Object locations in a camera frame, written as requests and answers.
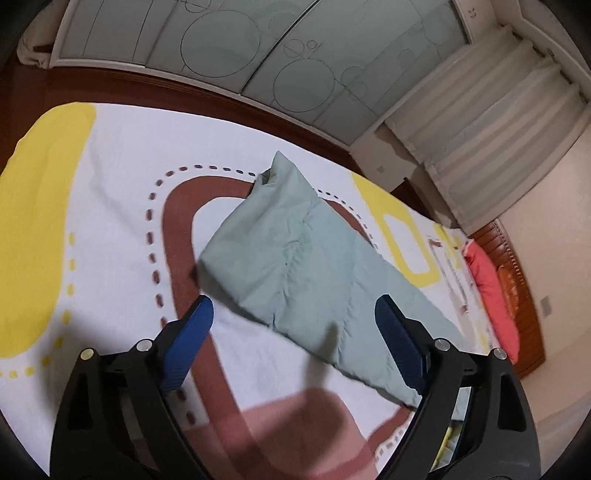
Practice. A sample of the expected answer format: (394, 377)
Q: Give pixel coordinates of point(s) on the beige cloth bundle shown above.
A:
(33, 51)

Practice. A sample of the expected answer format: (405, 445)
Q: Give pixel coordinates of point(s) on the white patterned bed sheet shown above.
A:
(111, 194)

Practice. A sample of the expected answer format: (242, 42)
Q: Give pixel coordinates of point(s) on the grey wall socket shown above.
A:
(546, 307)

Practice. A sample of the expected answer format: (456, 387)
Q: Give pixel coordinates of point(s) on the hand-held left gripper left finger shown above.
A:
(191, 334)

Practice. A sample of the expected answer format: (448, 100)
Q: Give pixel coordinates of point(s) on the wooden headboard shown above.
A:
(526, 304)

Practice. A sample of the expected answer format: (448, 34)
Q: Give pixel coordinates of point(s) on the white sheer curtain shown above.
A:
(503, 115)

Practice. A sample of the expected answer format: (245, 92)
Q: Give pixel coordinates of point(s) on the red pillow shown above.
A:
(491, 295)

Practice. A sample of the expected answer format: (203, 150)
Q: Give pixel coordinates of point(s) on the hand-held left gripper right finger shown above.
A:
(400, 339)

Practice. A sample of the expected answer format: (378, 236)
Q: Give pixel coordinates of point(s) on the orange cushion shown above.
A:
(507, 288)

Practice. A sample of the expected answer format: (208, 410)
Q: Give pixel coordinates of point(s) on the frosted glass sliding wardrobe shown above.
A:
(258, 50)

